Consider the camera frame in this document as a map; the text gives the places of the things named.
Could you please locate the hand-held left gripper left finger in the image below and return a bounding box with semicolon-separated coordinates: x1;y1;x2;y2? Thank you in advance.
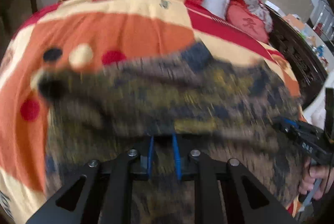
26;137;154;224

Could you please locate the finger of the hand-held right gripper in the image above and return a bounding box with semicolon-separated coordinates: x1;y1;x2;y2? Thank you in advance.
273;116;298;136

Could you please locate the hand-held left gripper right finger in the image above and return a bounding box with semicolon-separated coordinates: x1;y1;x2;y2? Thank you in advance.
172;134;298;224

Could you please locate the dark blue floral shirt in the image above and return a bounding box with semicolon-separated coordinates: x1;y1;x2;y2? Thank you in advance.
38;41;306;224

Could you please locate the person's right hand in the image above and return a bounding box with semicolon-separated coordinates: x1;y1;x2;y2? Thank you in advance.
298;159;334;201

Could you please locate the white upholstered chair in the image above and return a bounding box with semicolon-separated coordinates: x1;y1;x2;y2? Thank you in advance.
303;80;329;130

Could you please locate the dark carved wooden headboard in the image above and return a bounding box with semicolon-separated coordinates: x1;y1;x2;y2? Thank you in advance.
263;2;329;110

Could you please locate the pile of colourful packets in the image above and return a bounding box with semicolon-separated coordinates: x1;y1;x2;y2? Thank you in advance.
283;14;333;65

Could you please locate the metal rack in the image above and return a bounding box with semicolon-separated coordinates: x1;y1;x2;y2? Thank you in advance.
312;0;334;40

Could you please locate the orange printed blanket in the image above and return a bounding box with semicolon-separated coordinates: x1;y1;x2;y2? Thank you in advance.
0;0;303;224

